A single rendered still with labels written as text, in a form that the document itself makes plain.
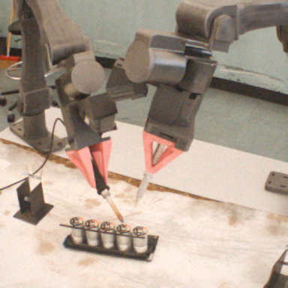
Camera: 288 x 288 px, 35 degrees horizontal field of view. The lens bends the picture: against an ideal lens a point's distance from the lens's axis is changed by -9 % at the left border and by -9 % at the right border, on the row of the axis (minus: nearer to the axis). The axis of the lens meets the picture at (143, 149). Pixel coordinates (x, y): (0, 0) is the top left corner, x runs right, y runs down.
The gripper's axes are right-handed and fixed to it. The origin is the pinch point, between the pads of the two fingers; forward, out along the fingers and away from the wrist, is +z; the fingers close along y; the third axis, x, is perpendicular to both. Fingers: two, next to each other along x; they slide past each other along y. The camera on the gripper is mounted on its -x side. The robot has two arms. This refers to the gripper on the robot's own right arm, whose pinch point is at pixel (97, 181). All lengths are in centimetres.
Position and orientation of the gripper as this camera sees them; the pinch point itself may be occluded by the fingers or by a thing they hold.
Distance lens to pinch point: 86.9
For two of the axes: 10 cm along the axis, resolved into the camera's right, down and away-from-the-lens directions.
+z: 2.7, 9.6, 0.8
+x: -4.8, 0.6, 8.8
